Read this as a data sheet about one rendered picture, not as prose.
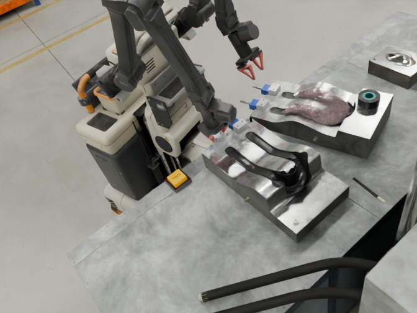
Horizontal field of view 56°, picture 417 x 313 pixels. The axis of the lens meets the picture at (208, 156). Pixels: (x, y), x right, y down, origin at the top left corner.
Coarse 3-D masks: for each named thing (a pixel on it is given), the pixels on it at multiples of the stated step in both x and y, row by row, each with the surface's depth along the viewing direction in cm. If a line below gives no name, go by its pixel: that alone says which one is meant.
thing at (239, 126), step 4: (236, 120) 161; (240, 120) 159; (244, 120) 158; (232, 124) 160; (236, 124) 158; (240, 124) 157; (244, 124) 157; (232, 128) 160; (236, 128) 156; (240, 128) 156; (244, 128) 158; (236, 132) 159; (240, 132) 158
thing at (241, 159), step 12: (252, 132) 157; (264, 144) 152; (240, 156) 150; (288, 156) 141; (300, 156) 138; (252, 168) 146; (264, 168) 141; (300, 168) 140; (276, 180) 131; (288, 180) 135; (300, 180) 138; (288, 192) 134
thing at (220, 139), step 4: (220, 132) 152; (216, 136) 151; (220, 136) 151; (224, 136) 151; (216, 140) 150; (220, 140) 151; (224, 140) 153; (216, 144) 152; (220, 144) 153; (224, 144) 155
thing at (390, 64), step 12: (384, 48) 178; (396, 48) 176; (372, 60) 174; (384, 60) 172; (396, 60) 174; (408, 60) 171; (372, 72) 177; (384, 72) 172; (396, 72) 167; (408, 72) 164; (396, 84) 171; (408, 84) 166
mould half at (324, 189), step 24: (240, 144) 154; (288, 144) 148; (216, 168) 152; (240, 168) 146; (288, 168) 135; (312, 168) 138; (240, 192) 146; (264, 192) 131; (312, 192) 136; (336, 192) 134; (288, 216) 131; (312, 216) 129
